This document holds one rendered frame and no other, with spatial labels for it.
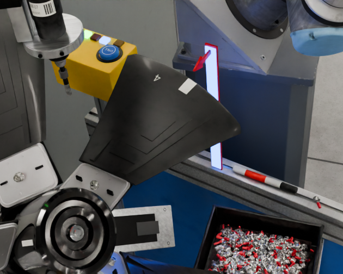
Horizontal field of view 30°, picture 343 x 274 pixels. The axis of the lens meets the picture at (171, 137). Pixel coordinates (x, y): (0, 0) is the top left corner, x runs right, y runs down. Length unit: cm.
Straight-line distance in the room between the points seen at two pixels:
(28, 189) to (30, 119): 9
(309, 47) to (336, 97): 156
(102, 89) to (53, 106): 70
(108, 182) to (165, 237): 21
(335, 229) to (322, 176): 117
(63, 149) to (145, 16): 57
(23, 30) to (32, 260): 29
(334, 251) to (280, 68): 40
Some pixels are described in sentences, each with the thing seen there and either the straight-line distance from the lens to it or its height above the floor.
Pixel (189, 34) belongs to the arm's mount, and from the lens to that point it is 135.
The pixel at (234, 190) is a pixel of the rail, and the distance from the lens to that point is 137.
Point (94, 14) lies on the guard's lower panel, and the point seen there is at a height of 72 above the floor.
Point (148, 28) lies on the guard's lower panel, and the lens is 235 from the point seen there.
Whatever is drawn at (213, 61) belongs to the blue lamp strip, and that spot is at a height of 116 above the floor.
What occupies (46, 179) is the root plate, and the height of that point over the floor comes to 125.
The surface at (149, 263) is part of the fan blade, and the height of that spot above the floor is 104.
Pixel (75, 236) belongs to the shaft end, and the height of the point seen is 122.
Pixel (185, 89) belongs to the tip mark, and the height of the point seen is 119.
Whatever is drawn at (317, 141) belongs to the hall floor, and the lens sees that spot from 259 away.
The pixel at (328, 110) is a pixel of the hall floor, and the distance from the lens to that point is 271.
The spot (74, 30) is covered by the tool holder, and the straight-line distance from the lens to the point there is 73.
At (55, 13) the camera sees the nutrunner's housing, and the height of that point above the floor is 150.
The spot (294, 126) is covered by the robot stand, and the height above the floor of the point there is 83.
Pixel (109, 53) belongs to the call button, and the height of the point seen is 108.
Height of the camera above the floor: 189
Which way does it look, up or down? 47 degrees down
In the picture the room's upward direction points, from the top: 7 degrees counter-clockwise
